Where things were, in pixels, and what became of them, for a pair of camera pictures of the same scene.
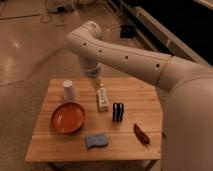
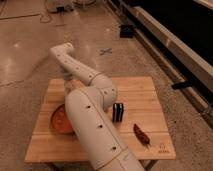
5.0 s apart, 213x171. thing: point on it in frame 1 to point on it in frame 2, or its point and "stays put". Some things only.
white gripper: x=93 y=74 to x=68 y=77
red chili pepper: x=142 y=136 stays put
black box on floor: x=127 y=31 stays put
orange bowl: x=68 y=118 stays put
